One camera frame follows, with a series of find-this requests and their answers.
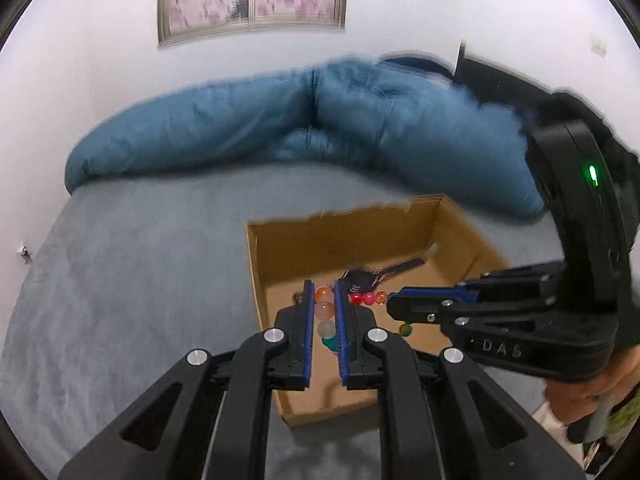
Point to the blue duvet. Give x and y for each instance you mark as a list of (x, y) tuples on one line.
[(370, 116)]

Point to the black headboard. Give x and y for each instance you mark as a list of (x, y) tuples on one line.
[(491, 83)]

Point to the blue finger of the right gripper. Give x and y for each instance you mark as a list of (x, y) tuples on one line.
[(456, 294), (418, 312)]

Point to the person's right hand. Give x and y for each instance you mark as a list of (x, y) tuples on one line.
[(571, 402)]

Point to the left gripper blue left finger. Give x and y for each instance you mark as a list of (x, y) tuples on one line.
[(291, 369)]

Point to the white wall socket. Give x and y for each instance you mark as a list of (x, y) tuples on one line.
[(598, 47)]

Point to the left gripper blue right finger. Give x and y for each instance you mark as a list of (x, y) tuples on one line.
[(359, 369)]

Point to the brown cardboard box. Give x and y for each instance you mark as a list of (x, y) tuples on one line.
[(286, 252)]

